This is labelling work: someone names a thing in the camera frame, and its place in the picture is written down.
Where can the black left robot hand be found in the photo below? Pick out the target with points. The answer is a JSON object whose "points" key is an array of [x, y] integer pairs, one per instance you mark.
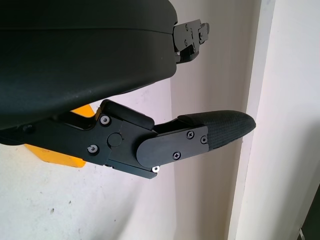
{"points": [[75, 62]]}

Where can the yellow wooden cube block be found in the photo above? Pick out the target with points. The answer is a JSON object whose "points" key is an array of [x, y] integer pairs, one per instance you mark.
{"points": [[62, 157]]}

